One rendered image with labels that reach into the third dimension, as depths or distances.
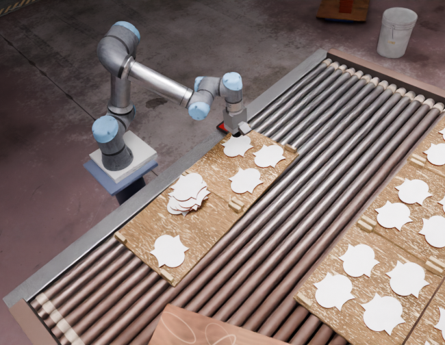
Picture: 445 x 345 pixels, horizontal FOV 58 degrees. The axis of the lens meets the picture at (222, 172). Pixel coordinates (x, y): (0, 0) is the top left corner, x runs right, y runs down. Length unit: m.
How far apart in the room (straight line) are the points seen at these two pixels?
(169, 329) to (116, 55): 0.98
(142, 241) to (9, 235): 1.71
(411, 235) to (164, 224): 0.96
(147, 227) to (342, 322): 0.81
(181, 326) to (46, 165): 2.42
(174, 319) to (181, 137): 2.20
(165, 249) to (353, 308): 0.71
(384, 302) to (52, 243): 2.21
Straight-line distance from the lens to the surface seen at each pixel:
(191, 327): 1.34
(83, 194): 3.18
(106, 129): 1.84
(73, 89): 4.22
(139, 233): 1.67
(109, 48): 1.59
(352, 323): 1.47
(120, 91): 1.83
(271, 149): 1.86
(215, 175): 1.78
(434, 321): 1.55
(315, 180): 1.78
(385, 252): 1.61
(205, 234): 1.60
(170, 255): 1.57
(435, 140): 2.06
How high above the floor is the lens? 2.29
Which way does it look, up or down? 49 degrees down
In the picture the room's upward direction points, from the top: 7 degrees counter-clockwise
